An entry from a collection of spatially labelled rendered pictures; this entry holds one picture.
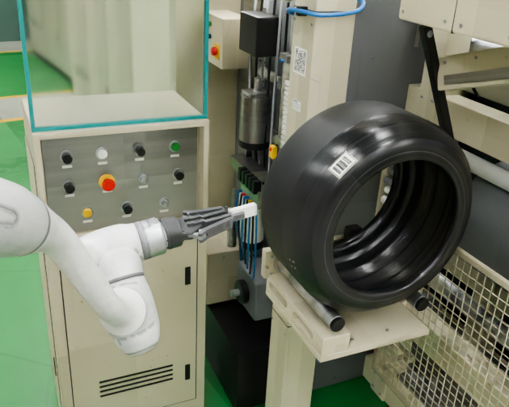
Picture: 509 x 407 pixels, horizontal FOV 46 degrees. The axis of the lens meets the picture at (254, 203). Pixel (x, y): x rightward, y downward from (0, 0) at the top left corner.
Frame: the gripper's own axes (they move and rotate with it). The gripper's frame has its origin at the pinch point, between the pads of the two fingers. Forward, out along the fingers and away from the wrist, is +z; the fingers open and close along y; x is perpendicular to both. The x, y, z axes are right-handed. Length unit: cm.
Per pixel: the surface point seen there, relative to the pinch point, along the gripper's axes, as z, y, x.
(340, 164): 22.2, -9.2, -10.8
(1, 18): -33, 890, 93
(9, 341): -76, 133, 114
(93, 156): -26, 62, 3
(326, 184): 18.5, -9.1, -6.5
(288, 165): 15.6, 5.3, -6.5
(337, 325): 19.4, -11.3, 35.1
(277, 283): 15.4, 17.9, 38.7
